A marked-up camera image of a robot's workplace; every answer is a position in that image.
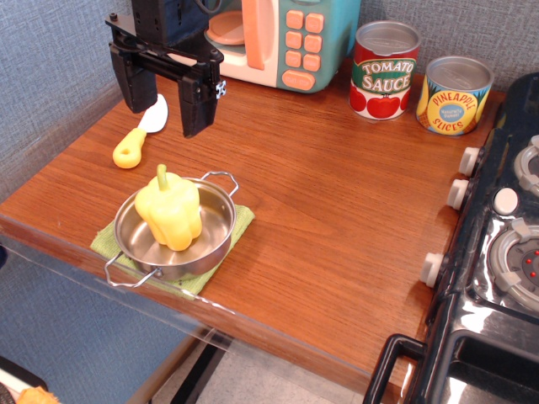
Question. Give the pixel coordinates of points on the small steel pan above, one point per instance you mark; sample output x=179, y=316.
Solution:
x=156, y=261

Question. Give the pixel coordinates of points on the white stove knob middle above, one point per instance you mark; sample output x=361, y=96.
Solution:
x=457, y=193

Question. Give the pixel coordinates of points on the pineapple slices can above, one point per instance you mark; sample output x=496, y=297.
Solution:
x=454, y=93

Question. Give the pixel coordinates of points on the tomato sauce can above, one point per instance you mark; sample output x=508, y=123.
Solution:
x=383, y=68

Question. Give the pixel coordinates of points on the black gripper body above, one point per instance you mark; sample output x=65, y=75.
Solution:
x=169, y=37

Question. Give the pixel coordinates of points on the black toy stove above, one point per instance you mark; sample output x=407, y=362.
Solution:
x=481, y=344

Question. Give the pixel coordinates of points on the white stove knob bottom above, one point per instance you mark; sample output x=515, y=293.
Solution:
x=431, y=268

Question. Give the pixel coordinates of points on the yellow toy bell pepper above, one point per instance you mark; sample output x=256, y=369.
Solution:
x=170, y=205

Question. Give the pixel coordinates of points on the yellow handled toy knife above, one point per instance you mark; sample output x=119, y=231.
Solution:
x=127, y=154

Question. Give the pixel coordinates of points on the green cloth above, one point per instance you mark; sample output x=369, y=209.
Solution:
x=105, y=245

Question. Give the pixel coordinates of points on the white stove knob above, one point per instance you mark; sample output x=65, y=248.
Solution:
x=431, y=268
x=457, y=193
x=469, y=160

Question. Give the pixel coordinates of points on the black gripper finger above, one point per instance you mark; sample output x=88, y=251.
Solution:
x=137, y=84
x=197, y=102

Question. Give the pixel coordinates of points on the toy microwave oven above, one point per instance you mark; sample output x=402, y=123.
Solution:
x=292, y=45

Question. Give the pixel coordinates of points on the white stove knob top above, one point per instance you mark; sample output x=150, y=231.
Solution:
x=469, y=160

